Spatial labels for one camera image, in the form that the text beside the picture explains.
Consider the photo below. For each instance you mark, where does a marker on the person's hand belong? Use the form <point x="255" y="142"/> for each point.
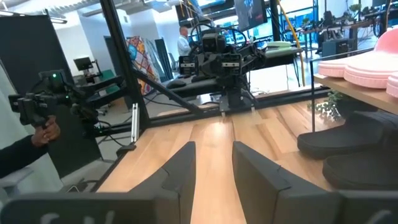
<point x="46" y="133"/>

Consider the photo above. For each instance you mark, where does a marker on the black metal rig frame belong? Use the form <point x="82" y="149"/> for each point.
<point x="119" y="46"/>

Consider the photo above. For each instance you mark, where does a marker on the colourful patterned board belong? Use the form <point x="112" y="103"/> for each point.
<point x="141" y="59"/>

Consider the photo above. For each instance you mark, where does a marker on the black computer mouse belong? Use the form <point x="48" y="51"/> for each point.
<point x="176" y="84"/>

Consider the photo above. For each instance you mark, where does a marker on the small green potted plant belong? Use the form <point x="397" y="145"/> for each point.
<point x="326" y="107"/>

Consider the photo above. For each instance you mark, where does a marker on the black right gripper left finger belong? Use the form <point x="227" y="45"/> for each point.
<point x="177" y="186"/>

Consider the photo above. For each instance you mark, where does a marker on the wooden shelf with black frame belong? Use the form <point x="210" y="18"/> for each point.
<point x="357" y="91"/>

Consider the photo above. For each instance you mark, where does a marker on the pink slide sandal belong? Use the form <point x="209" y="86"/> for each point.
<point x="331" y="68"/>
<point x="367" y="73"/>
<point x="392" y="85"/>

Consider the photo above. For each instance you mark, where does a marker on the background desk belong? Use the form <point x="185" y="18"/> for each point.
<point x="105" y="79"/>

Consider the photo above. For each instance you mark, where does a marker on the dark grey desk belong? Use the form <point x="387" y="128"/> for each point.
<point x="192" y="85"/>

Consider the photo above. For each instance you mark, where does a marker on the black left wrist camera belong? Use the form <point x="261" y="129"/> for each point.
<point x="213" y="42"/>

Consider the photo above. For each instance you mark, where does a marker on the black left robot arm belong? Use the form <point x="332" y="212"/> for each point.
<point x="234" y="96"/>

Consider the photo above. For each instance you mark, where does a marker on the black slide sandal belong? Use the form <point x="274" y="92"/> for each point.
<point x="342" y="140"/>
<point x="367" y="171"/>

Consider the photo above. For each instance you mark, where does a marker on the small background monitor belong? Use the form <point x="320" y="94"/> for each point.
<point x="83" y="63"/>

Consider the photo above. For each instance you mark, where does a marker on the black teleoperation leader gripper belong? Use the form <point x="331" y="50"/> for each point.
<point x="31" y="105"/>

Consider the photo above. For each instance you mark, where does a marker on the person's forearm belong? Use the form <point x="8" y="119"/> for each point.
<point x="15" y="155"/>

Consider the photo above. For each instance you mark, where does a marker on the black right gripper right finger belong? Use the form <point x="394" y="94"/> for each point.
<point x="261" y="193"/>

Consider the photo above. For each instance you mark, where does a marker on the mint green stapler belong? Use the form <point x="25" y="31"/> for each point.
<point x="280" y="51"/>

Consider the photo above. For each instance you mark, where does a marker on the computer monitor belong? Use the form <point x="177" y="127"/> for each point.
<point x="250" y="14"/>

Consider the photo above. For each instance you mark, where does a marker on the dark leaning panel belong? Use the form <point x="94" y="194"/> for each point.
<point x="163" y="56"/>

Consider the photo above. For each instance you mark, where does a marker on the silver metal clamp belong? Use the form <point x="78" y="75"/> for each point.
<point x="134" y="124"/>

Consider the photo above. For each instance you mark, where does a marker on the person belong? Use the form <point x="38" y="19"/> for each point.
<point x="184" y="45"/>

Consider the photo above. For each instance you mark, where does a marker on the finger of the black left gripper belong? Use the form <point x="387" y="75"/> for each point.
<point x="231" y="64"/>
<point x="187" y="65"/>

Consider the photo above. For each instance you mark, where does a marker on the black equipment box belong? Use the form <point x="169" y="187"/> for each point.
<point x="334" y="48"/>

